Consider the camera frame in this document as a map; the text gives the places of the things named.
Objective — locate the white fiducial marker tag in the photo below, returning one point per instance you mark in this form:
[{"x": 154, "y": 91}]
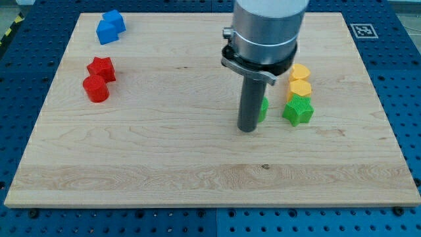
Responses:
[{"x": 364, "y": 31}]

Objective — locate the light wooden board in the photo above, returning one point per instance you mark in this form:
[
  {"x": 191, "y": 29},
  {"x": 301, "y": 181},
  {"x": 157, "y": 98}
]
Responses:
[{"x": 167, "y": 135}]

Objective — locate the green round block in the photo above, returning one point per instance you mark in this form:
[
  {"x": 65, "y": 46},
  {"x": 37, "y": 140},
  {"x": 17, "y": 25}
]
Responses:
[{"x": 263, "y": 109}]

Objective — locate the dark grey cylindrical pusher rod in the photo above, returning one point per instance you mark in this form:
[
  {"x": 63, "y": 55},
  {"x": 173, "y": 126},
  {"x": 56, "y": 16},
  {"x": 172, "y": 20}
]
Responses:
[{"x": 252, "y": 94}]

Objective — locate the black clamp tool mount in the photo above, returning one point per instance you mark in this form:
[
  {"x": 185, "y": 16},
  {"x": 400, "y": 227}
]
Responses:
[{"x": 265, "y": 73}]

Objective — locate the blue cube block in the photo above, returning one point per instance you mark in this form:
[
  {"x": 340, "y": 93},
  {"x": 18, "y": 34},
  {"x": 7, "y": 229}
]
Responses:
[{"x": 116, "y": 19}]

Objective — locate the green star block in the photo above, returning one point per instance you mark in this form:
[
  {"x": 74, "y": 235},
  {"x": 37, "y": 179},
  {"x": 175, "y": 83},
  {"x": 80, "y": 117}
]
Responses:
[{"x": 298, "y": 110}]

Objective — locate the yellow heart block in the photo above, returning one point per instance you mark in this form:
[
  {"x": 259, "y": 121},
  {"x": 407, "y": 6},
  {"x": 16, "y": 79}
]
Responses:
[{"x": 299, "y": 72}]

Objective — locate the yellow hexagon block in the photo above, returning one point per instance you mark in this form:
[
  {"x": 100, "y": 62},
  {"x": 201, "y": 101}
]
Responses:
[{"x": 299, "y": 87}]

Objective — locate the red star block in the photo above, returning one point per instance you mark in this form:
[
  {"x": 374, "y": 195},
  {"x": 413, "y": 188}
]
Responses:
[{"x": 102, "y": 67}]

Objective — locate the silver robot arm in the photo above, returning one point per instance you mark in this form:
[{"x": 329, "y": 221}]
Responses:
[{"x": 261, "y": 45}]

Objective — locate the blue pentagon block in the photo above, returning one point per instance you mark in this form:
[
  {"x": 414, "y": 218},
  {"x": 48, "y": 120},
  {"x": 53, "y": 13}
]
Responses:
[{"x": 106, "y": 32}]

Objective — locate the red cylinder block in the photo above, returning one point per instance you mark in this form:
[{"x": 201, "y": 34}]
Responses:
[{"x": 96, "y": 88}]

